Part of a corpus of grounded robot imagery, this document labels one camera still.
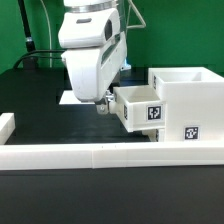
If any white drawer box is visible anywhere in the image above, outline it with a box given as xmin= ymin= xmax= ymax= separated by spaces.
xmin=109 ymin=85 xmax=165 ymax=132
xmin=142 ymin=129 xmax=165 ymax=142

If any white sheet with fiducial markers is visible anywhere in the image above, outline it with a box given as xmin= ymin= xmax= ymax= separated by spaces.
xmin=59 ymin=90 xmax=84 ymax=105

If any white front drawer box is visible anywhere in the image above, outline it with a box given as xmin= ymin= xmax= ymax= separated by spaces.
xmin=142 ymin=129 xmax=165 ymax=142

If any black pole with clamp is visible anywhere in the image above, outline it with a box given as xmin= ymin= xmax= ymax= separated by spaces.
xmin=17 ymin=0 xmax=40 ymax=70

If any black cable to robot base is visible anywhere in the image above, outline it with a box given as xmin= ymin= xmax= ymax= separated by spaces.
xmin=13 ymin=49 xmax=68 ymax=70

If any white drawer cabinet housing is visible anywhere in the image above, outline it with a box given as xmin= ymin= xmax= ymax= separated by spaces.
xmin=148 ymin=67 xmax=224 ymax=141

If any white U-shaped border frame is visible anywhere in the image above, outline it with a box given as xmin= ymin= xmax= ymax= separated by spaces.
xmin=0 ymin=113 xmax=224 ymax=170

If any white cable on green wall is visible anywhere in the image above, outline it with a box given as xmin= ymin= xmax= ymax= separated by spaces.
xmin=40 ymin=0 xmax=54 ymax=69

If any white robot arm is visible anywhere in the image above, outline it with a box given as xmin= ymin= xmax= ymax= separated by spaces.
xmin=58 ymin=0 xmax=146 ymax=114

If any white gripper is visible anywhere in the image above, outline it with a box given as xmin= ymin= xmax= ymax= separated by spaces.
xmin=61 ymin=33 xmax=127 ymax=114

